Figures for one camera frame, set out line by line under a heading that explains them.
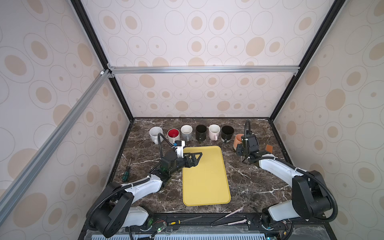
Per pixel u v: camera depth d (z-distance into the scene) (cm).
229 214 76
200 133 103
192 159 73
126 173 89
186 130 103
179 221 74
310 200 43
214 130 103
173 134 103
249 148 69
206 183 86
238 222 73
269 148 100
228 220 75
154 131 103
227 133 100
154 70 187
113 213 41
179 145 74
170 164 64
